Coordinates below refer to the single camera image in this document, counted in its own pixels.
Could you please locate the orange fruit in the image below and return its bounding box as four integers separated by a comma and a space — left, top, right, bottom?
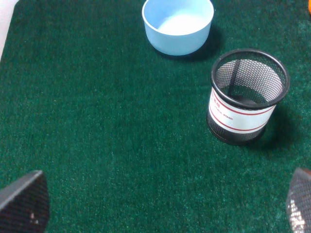
308, 0, 311, 15

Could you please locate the dark green felt mat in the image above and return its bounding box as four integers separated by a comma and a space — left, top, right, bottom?
0, 0, 311, 233

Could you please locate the light blue plastic bowl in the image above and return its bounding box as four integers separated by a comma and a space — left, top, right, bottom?
141, 0, 214, 56

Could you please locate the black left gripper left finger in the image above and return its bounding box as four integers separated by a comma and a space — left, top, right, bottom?
0, 170, 50, 233

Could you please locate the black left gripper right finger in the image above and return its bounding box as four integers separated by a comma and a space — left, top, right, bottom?
286, 167, 311, 233

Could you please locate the black mesh pen holder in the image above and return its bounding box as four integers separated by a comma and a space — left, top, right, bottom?
206, 49, 290, 145

